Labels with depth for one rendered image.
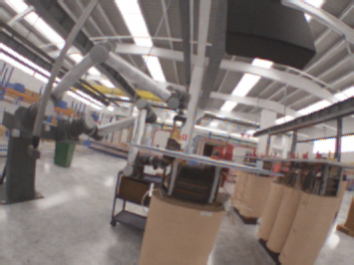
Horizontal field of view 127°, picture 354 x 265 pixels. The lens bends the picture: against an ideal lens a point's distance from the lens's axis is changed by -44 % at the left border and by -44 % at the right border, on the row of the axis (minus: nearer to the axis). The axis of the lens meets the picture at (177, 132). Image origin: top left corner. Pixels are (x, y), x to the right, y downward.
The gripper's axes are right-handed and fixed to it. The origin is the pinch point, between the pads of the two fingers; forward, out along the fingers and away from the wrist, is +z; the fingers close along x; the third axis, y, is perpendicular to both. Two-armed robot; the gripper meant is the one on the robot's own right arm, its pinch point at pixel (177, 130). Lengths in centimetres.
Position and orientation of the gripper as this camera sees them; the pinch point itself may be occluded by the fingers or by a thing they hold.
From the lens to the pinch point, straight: 153.5
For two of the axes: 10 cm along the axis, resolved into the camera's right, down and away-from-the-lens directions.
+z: -2.1, 9.7, -1.0
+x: -9.8, -2.1, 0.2
